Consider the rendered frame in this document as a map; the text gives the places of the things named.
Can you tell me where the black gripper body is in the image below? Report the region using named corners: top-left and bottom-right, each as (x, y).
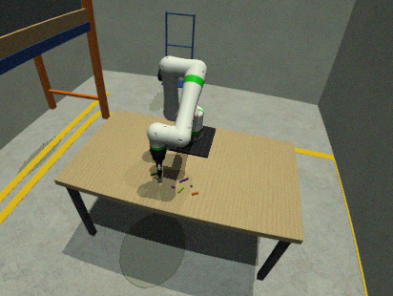
top-left (153, 156), bottom-right (165, 166)

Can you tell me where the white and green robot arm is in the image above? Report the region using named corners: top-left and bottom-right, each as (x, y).
top-left (147, 56), bottom-right (207, 158)

